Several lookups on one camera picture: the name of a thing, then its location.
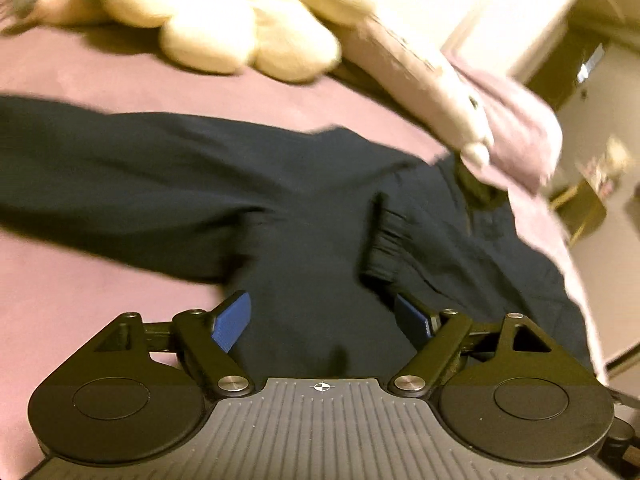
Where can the white wardrobe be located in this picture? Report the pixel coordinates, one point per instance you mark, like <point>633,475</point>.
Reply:
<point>490,5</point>

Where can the bed with purple sheet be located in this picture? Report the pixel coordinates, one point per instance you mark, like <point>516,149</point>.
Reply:
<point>150,85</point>

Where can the yellow side table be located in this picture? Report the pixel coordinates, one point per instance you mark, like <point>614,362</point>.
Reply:
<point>577,212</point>

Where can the navy blue garment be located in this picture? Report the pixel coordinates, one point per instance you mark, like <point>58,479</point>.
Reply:
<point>200,185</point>

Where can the cream plush toy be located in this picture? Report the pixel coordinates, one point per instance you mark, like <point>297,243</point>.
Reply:
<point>210,40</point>

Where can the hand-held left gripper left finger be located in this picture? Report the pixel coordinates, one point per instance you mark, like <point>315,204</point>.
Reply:
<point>231,324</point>

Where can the pink plush pillow toy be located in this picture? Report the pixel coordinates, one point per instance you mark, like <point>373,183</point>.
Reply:
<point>400,70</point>

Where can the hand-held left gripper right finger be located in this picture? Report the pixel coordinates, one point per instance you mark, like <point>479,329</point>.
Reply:
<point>413,323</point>

